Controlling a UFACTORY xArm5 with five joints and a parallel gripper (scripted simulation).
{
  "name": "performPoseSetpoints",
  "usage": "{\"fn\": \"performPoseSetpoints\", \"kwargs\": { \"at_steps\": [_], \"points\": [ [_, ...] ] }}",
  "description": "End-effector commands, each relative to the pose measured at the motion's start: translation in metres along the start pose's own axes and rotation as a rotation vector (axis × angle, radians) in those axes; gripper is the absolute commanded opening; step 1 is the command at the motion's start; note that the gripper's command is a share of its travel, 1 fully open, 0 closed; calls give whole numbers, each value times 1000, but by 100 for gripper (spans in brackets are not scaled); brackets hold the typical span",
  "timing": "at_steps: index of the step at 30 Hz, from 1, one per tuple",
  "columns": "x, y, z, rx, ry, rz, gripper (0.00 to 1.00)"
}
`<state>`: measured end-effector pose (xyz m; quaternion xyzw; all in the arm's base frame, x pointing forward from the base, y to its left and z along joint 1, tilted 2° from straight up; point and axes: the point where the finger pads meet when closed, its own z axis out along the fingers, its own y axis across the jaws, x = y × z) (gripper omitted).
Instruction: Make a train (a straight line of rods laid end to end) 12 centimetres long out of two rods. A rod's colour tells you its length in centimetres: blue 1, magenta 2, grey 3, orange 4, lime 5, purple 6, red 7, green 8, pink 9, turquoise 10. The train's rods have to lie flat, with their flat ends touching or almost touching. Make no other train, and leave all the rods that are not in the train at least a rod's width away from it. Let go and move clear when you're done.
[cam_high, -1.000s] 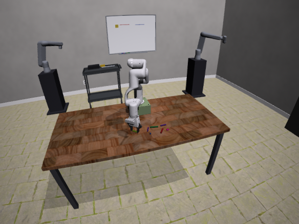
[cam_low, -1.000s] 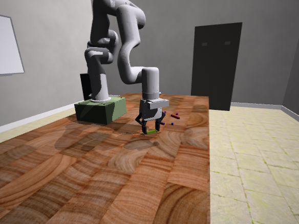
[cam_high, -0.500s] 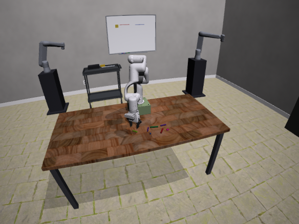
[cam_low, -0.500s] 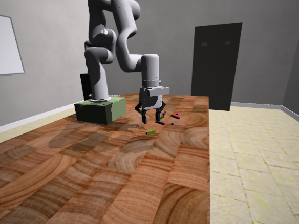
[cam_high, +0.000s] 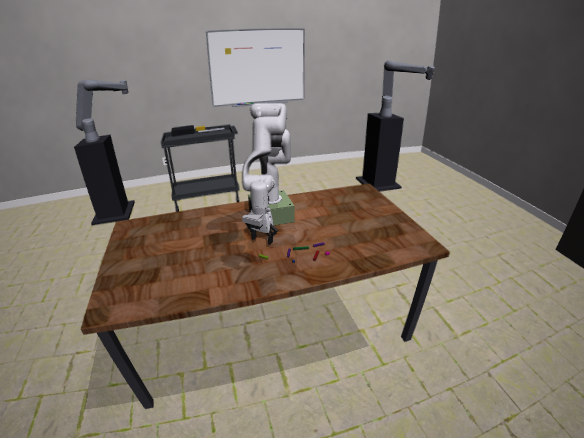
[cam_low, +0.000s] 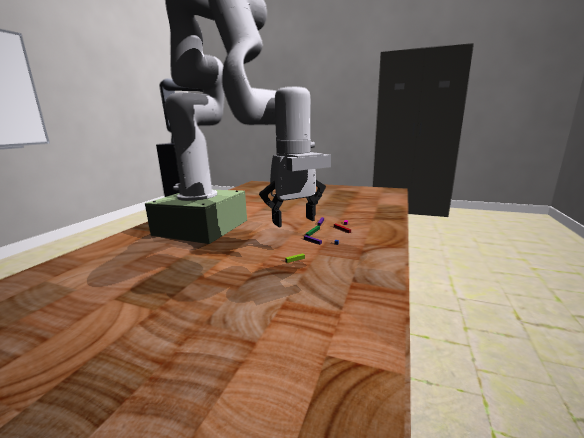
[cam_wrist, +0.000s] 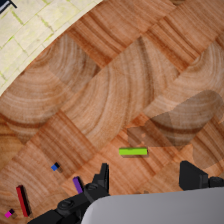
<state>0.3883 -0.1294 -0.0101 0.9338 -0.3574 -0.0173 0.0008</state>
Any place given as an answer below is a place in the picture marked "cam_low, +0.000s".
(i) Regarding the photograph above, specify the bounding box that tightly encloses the red rod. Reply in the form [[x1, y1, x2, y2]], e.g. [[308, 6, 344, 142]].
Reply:
[[334, 224, 351, 233]]

